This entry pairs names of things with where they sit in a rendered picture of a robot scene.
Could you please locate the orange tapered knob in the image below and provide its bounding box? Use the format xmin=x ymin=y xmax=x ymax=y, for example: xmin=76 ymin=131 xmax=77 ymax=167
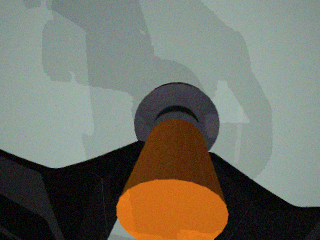
xmin=116 ymin=119 xmax=229 ymax=240

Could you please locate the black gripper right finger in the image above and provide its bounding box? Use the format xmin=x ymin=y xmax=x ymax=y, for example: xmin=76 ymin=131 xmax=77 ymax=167
xmin=208 ymin=152 xmax=320 ymax=240

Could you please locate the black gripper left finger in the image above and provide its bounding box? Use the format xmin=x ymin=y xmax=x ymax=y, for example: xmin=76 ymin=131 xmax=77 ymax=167
xmin=0 ymin=141 xmax=145 ymax=240

